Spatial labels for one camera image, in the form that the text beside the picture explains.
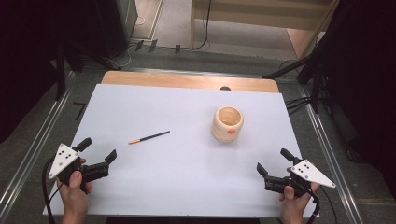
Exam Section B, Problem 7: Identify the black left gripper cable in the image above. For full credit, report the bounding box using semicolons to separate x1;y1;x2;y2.
41;157;64;224

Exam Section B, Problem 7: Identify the cream ringed pen holder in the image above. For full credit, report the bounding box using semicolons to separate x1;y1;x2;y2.
211;105;245;144

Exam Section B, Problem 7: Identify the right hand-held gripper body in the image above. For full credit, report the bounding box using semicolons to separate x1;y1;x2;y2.
264;159;336;198

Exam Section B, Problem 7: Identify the dark curtain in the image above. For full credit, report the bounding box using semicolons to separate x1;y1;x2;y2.
0;0;104;144
311;0;396;200

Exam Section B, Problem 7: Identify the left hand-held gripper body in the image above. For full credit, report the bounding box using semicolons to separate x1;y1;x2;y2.
49;143;110;188

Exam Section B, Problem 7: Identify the black hanging cable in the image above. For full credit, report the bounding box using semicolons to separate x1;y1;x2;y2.
191;0;213;51

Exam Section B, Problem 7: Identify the black metal stand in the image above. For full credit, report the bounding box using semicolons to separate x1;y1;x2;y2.
50;41;123;101
262;46;332;115

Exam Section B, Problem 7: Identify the dark pencil with orange end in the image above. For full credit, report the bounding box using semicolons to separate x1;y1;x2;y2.
128;130;171;146

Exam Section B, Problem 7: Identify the white floor cable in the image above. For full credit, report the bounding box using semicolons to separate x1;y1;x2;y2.
116;15;147;68

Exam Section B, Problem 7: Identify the white table board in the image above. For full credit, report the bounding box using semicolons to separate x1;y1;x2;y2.
42;83;316;218

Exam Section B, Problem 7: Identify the metal floor rail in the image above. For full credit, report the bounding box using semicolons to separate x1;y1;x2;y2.
0;70;77;216
298;85;366;224

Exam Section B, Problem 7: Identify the person's left hand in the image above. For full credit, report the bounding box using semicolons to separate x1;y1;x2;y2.
56;158;93;224

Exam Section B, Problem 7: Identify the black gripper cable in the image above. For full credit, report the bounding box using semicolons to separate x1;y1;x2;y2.
41;157;64;224
306;186;339;224

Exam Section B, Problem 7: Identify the person's right hand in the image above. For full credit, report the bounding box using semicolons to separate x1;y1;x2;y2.
278;167;321;224

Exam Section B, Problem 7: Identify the beige wooden furniture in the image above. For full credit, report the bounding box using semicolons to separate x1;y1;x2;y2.
190;0;341;60

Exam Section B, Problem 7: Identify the dark grey cabinet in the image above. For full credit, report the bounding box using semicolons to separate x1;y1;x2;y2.
92;0;138;59

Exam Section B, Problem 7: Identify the black floor cables bundle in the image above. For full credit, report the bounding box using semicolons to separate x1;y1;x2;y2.
284;96;313;117

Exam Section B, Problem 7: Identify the wooden table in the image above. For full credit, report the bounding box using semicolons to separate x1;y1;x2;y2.
101;70;280;93

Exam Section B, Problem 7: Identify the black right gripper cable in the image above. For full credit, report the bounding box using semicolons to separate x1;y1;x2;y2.
306;186;339;224

